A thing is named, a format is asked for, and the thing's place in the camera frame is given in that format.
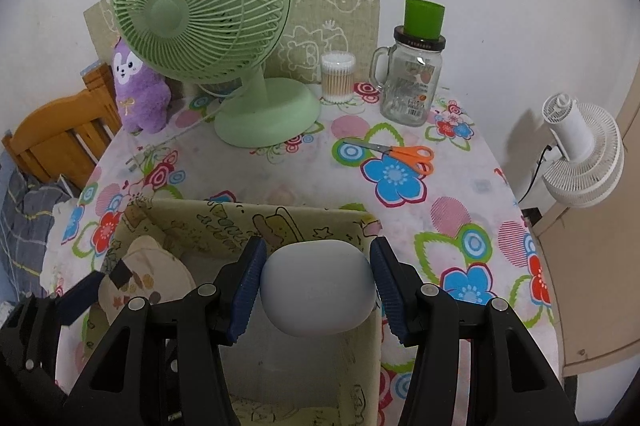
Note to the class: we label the purple plush toy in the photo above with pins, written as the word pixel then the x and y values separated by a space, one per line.
pixel 140 96

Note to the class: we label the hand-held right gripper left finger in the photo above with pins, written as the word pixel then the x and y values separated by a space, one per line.
pixel 247 286

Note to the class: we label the cartoon printed fabric storage box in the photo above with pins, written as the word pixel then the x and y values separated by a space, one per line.
pixel 300 371

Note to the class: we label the cotton swab container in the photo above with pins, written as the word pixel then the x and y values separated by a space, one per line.
pixel 338 79

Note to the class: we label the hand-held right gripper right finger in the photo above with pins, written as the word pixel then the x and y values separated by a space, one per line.
pixel 390 291

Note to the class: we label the green desk fan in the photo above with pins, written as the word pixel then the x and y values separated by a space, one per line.
pixel 165 11

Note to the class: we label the white earbud case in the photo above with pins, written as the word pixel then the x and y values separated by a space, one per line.
pixel 317 286

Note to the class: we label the grey plaid blanket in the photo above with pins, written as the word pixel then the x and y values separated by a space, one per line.
pixel 25 226

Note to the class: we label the beige cap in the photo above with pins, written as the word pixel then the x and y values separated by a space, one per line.
pixel 155 266

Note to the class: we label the beige wooden door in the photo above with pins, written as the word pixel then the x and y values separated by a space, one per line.
pixel 595 281

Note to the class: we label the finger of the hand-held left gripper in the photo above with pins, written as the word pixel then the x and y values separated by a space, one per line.
pixel 75 303

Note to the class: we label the glass jar mug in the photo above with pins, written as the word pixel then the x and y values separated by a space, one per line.
pixel 407 91

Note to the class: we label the white standing fan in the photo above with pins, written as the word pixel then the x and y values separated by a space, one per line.
pixel 575 141

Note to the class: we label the floral tablecloth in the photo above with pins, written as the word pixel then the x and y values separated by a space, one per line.
pixel 310 176

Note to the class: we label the green plastic cup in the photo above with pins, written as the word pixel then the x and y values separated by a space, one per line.
pixel 424 19

